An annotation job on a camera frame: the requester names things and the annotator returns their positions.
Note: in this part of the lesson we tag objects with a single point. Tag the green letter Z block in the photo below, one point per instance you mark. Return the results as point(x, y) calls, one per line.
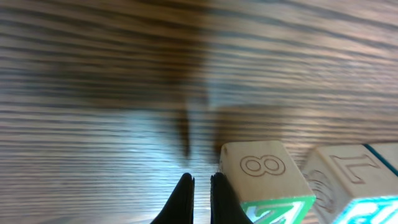
point(269, 185)

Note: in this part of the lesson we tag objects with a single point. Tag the blue letter P block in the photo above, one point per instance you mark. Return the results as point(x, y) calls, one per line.
point(351, 185)

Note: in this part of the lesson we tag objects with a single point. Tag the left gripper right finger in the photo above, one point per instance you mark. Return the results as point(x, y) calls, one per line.
point(225, 206)

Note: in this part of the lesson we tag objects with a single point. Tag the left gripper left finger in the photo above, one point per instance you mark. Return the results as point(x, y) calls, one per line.
point(179, 207)

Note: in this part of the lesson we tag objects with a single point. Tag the white ice cream block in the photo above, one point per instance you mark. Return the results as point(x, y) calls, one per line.
point(386, 153)

